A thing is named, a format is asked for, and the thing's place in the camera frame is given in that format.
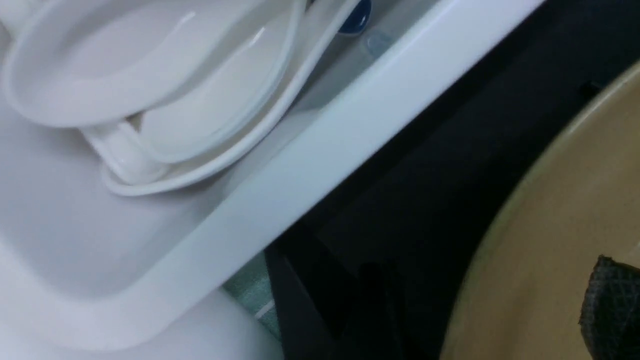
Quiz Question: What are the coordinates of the yellow noodle bowl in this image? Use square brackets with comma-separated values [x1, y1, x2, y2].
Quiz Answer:
[439, 63, 640, 360]

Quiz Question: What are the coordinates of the black plastic serving tray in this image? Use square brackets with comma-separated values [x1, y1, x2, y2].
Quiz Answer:
[265, 0, 640, 360]

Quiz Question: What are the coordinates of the white brown spoon bin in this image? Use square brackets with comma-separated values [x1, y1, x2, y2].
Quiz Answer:
[0, 0, 541, 360]

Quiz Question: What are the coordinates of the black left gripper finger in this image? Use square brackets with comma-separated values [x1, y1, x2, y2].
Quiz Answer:
[578, 255, 640, 360]

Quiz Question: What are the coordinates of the white spoons pile in bin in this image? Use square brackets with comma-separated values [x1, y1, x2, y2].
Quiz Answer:
[1, 0, 359, 197]

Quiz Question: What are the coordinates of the green checkered table mat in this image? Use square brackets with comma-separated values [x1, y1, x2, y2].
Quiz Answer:
[222, 252, 281, 341]

